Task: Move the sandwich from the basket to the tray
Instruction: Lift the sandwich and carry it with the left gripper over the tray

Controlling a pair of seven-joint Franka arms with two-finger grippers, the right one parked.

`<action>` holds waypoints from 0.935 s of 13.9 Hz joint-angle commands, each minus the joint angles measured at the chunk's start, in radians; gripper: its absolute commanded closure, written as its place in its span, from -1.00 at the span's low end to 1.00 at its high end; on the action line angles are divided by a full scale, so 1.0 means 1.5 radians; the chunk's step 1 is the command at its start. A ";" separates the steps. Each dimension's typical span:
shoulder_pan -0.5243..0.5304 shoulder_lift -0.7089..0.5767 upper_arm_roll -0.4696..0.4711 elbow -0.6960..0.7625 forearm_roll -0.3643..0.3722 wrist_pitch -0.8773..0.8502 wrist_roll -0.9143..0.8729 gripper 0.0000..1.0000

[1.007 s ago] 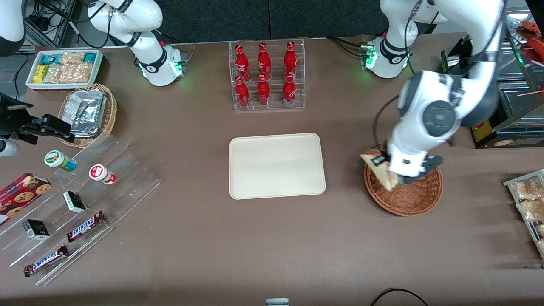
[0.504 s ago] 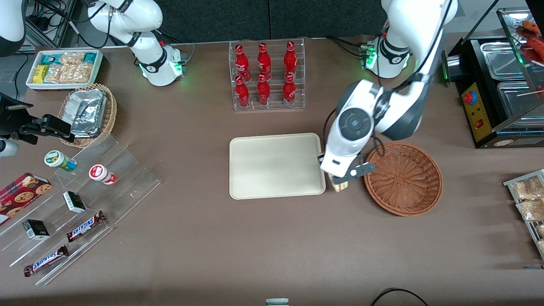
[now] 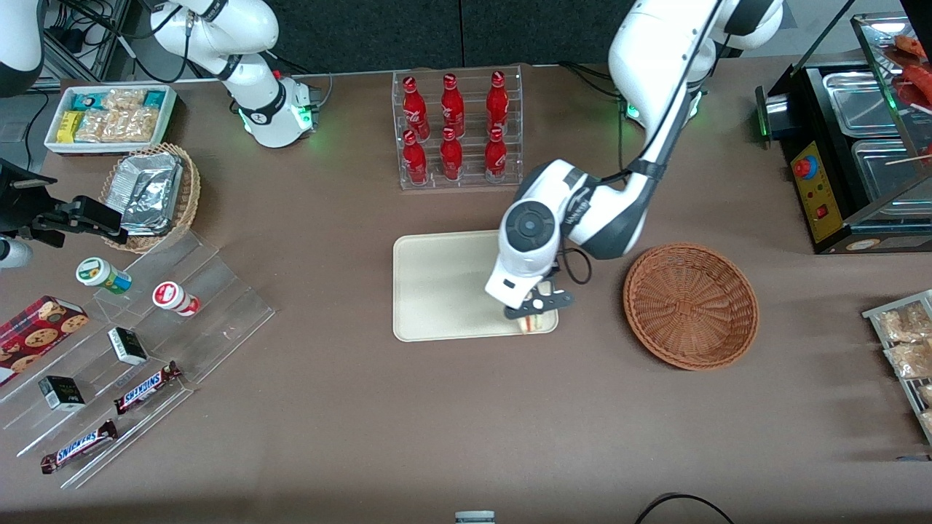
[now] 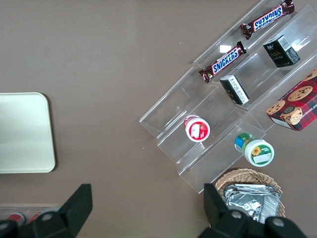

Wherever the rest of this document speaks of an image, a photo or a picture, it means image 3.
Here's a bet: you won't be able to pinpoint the tray of packaged snacks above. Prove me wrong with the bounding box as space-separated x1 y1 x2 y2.
862 290 932 445

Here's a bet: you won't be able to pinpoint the cream plastic tray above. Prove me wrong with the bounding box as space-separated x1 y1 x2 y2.
392 229 559 343

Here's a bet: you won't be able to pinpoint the brown wicker basket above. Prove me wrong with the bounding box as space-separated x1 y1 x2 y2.
623 242 760 371

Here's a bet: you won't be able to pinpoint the clear cracker packet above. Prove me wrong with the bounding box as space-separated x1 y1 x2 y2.
75 109 117 143
102 89 146 112
109 108 159 143

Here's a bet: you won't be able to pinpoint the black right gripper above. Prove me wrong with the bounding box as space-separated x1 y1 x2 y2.
0 188 130 248

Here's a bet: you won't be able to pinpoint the black left base cables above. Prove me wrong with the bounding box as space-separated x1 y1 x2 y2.
559 61 620 100

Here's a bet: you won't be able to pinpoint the black looped table cable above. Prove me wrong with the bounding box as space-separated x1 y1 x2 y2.
633 493 736 524

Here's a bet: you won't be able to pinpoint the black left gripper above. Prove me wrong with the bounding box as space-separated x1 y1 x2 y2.
503 263 577 322

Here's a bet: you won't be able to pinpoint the brown Snickers bar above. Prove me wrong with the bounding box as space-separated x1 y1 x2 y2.
40 419 119 475
114 361 183 416

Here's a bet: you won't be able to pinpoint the red cola bottle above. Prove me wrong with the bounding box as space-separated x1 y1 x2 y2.
441 73 465 139
402 76 430 140
486 70 510 135
440 127 464 182
403 130 429 185
484 127 508 183

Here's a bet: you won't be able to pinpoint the black food warmer cabinet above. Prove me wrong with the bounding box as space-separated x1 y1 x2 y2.
754 11 932 255

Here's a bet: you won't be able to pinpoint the red food in warmer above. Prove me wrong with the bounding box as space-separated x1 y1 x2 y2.
888 33 932 110

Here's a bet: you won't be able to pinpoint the light tan wicker basket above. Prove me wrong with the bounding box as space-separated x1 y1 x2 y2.
98 143 202 254

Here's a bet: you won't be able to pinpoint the clear acrylic stepped stand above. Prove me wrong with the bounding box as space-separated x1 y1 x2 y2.
0 231 276 490

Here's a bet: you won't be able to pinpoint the green lid white cup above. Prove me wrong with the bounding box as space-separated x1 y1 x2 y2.
76 257 133 295

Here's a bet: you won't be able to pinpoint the steel warmer pan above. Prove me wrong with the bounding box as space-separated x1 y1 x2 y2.
850 138 932 206
821 69 912 139

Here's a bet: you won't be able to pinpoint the clear acrylic bottle rack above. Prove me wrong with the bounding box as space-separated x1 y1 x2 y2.
392 65 524 191

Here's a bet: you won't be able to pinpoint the white rectangular snack bin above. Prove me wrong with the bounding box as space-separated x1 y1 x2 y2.
44 84 178 156

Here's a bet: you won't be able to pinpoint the small black box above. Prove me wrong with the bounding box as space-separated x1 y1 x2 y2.
108 327 149 366
38 376 86 412

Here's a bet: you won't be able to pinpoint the aluminium frame with cables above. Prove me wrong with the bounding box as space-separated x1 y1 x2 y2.
42 0 157 85

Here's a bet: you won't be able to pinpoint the black right base cable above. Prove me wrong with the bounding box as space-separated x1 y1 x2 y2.
275 49 334 111

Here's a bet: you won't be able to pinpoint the silver foil packet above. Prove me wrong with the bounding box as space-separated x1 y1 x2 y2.
122 217 174 236
116 153 183 223

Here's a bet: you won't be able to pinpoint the red lid white cup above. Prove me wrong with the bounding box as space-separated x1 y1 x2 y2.
152 281 201 317

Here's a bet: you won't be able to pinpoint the red cookie box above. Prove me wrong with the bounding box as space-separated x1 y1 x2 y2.
0 295 90 387

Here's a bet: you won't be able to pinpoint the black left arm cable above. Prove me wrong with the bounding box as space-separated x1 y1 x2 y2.
555 0 729 286

